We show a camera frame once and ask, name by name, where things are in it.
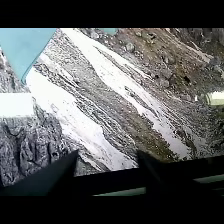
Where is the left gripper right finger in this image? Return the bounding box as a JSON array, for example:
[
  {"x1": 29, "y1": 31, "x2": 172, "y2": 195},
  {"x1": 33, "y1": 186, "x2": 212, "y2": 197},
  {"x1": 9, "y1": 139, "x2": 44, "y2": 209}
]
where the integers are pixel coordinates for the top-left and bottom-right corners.
[{"x1": 136, "y1": 149, "x2": 188, "y2": 197}]

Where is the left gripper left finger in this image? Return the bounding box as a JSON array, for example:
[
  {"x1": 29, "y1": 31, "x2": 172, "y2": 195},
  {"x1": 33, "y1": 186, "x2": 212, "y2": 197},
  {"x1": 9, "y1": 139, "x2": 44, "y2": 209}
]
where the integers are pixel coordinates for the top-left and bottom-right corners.
[{"x1": 0, "y1": 149, "x2": 80, "y2": 197}]

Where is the light blue shirt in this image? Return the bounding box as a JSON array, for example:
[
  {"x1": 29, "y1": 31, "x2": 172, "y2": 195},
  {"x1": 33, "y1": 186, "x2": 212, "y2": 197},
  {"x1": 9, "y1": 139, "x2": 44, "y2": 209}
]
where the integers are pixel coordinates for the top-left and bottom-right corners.
[{"x1": 0, "y1": 28, "x2": 57, "y2": 85}]

